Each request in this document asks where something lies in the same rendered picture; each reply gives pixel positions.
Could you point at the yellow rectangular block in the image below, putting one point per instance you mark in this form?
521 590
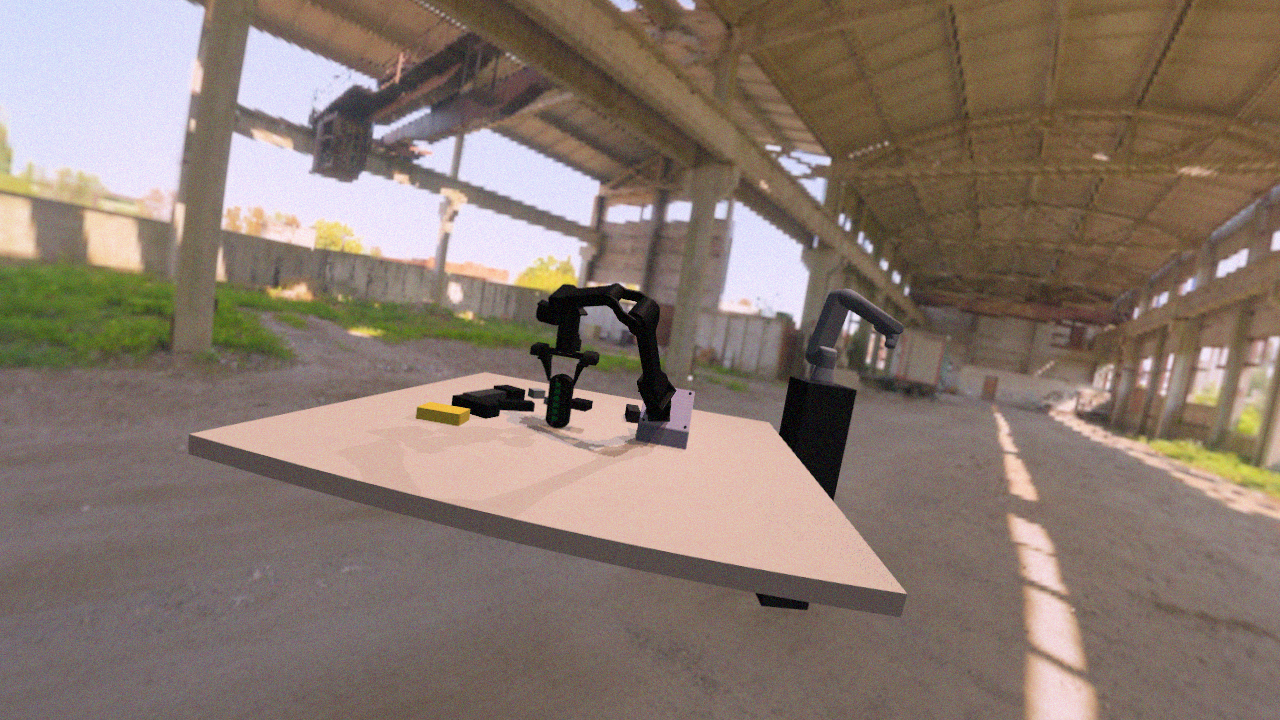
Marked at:
450 415

